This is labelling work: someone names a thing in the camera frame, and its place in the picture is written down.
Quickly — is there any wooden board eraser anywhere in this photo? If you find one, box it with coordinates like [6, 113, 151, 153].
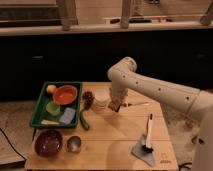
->
[108, 102, 121, 112]

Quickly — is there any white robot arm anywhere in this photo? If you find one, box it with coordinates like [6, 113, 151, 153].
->
[107, 57, 213, 171]

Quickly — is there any small metal cup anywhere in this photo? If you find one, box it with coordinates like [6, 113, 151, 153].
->
[67, 136, 81, 153]

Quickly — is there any small green cup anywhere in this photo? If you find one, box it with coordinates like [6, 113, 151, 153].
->
[46, 101, 60, 116]

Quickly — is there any brown pine cone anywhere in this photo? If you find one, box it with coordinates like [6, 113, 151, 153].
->
[82, 91, 94, 110]

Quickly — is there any green cucumber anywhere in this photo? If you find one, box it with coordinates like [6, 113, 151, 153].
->
[79, 110, 90, 131]

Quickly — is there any blue sponge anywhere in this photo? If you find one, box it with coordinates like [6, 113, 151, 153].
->
[59, 107, 76, 124]

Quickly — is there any orange bowl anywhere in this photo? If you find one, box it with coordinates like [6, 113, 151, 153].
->
[53, 85, 78, 105]

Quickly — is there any grey cloth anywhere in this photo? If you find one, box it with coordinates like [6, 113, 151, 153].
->
[131, 135, 155, 167]

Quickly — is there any green plastic tray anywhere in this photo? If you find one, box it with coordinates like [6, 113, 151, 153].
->
[30, 82, 82, 129]

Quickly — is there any yellow round fruit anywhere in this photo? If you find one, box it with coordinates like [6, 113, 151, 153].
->
[46, 85, 57, 94]

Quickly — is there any banana slice in tray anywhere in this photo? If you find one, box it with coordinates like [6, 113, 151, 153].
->
[41, 120, 59, 125]

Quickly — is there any dark red bowl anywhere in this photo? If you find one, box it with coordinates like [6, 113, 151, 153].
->
[34, 130, 63, 157]

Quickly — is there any black cable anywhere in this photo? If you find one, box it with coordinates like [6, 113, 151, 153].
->
[0, 127, 27, 161]

